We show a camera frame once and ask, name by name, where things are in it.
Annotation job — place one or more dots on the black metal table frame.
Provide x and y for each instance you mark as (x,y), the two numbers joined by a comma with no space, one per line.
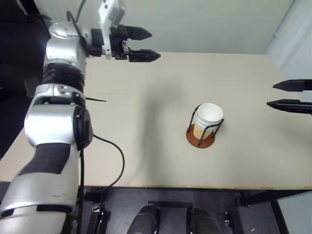
(280,214)

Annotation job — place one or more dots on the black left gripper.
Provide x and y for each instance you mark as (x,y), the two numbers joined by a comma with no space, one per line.
(118,34)

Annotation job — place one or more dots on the orange sleeved white paper cup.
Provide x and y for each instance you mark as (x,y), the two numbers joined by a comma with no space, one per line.
(198,132)
(209,113)

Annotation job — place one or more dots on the dark rounded glossy shape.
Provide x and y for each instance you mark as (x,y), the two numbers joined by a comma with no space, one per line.
(143,219)

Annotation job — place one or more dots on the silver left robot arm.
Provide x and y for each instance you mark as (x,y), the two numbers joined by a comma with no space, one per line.
(48,122)

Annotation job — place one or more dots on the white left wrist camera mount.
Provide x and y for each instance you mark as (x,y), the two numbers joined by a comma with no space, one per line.
(107,14)

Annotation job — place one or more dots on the black metal floor bracket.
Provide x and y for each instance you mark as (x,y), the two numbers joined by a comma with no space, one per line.
(96,219)

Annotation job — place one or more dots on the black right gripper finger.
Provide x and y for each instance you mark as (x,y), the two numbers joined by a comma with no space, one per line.
(292,85)
(292,106)

